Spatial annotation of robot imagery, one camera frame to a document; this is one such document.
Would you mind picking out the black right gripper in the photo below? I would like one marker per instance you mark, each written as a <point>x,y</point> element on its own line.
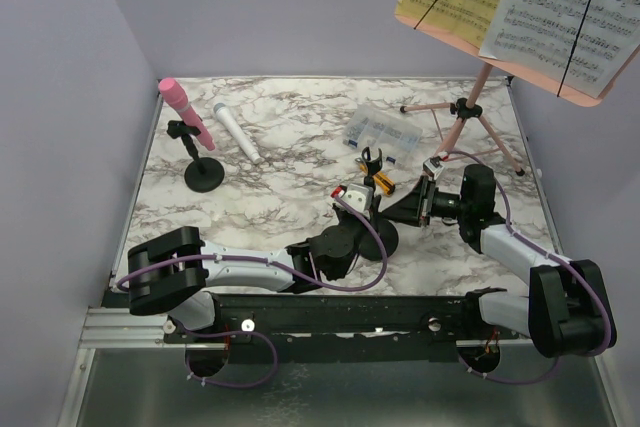
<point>422,203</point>

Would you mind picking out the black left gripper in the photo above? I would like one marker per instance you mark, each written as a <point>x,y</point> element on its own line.
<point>338,212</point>

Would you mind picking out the black round-base mic stand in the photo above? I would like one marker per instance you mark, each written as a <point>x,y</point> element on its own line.
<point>387,235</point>

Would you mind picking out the white toy microphone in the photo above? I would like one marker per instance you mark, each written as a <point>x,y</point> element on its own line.
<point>226,118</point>

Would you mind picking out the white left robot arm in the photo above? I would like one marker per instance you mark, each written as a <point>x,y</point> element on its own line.
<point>171,273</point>

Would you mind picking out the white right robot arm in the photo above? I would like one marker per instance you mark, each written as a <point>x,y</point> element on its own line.
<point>566,310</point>

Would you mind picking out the yellow utility knife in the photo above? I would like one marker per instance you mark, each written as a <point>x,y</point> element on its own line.
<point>387,186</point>

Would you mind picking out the clear plastic organizer box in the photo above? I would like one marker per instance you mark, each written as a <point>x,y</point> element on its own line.
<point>372,128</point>

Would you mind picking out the pink music stand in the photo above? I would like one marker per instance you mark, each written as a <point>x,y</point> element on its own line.
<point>467,108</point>

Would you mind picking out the black left mic stand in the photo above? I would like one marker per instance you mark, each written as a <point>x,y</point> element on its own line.
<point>203,174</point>

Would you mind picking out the white sheet music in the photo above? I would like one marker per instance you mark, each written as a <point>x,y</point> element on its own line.
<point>581,43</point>

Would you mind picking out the pink toy microphone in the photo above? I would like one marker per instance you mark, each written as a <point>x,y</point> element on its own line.
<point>176,97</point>

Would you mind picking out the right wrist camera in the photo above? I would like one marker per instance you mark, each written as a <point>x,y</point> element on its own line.
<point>433,167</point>

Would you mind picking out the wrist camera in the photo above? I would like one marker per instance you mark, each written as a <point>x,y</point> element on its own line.
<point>433,167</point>
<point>358,197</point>

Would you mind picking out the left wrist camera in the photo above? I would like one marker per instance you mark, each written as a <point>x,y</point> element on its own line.
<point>358,197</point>

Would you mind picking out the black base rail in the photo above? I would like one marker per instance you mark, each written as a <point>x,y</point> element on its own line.
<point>256,329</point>

